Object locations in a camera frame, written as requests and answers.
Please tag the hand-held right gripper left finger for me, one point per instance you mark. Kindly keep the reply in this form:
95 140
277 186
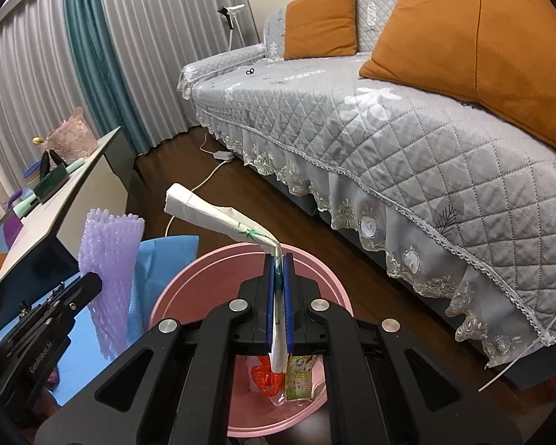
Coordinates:
271 296

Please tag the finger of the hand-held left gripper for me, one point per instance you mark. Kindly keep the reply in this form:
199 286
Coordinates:
81 292

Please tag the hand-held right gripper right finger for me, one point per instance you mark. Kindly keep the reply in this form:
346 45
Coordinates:
306 306

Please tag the purple foam fruit net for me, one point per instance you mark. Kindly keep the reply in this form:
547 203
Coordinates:
111 264

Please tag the pink plastic bucket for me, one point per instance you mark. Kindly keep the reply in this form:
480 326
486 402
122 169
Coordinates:
204 278

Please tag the green panda snack bag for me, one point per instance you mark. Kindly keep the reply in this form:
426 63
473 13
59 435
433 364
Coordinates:
301 380

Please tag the small red plastic bag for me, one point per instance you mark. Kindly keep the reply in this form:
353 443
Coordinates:
264 378

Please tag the white paper meal box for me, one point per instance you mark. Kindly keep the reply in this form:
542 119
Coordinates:
204 213

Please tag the blue tablecloth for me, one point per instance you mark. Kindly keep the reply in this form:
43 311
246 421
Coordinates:
157 259

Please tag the colourful rectangular box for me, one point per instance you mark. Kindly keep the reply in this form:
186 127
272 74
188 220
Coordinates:
0 241

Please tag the white-top coffee table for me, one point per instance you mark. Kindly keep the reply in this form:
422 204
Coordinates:
65 194

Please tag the mint green tray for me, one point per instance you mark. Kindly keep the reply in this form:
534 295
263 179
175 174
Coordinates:
23 206

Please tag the dark green pot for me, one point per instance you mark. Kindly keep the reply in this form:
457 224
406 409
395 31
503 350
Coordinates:
51 183

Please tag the purple plastic item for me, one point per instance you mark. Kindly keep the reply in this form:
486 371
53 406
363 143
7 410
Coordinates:
18 196

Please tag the stack of coloured bowls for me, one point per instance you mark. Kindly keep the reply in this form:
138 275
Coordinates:
31 174

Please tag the white power strip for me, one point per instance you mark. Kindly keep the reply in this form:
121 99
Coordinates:
222 156

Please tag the pink lace basket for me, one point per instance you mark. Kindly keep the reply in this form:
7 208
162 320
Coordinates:
74 139

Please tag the sofa with grey quilted cover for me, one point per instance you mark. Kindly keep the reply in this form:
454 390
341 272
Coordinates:
352 125

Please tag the grey pleated curtain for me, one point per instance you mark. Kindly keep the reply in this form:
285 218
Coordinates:
180 32
28 79

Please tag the teal curtain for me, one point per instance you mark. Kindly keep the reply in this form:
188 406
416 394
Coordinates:
106 69

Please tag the orange cushion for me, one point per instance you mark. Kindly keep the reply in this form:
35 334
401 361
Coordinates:
468 46
319 23

